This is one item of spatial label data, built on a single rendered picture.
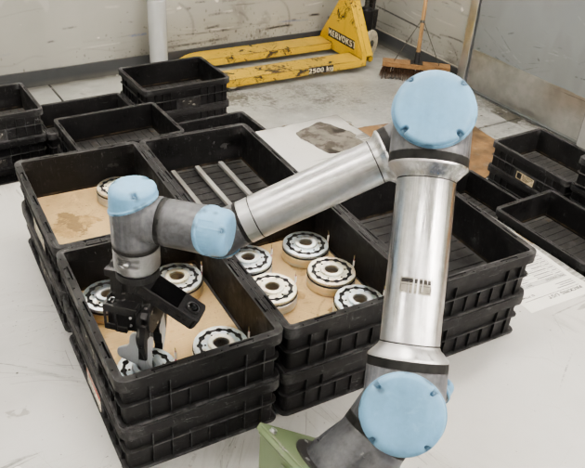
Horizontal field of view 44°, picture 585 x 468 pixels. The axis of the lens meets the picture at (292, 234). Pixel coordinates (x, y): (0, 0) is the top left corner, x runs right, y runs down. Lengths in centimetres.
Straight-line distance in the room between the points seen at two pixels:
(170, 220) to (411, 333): 39
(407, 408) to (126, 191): 51
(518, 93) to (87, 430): 378
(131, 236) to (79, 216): 65
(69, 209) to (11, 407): 52
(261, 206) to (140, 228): 21
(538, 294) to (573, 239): 94
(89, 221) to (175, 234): 67
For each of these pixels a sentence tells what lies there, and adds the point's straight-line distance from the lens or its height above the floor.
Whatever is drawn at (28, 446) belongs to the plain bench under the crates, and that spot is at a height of 70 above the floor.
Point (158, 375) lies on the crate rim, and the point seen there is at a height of 92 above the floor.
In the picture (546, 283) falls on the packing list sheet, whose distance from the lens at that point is 191.
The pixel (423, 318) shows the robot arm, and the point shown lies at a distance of 101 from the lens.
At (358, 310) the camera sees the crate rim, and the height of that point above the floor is 93.
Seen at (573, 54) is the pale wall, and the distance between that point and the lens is 444.
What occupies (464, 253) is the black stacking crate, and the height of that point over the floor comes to 83.
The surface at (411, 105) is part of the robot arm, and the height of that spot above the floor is 136.
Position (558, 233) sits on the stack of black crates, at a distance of 278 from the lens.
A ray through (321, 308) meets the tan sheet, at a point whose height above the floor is 83.
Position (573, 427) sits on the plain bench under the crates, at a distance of 155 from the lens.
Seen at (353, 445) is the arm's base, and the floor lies 88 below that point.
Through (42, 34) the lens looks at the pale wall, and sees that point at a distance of 467.
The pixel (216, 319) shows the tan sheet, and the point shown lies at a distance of 143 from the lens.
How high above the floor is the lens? 175
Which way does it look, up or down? 33 degrees down
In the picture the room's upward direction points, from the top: 4 degrees clockwise
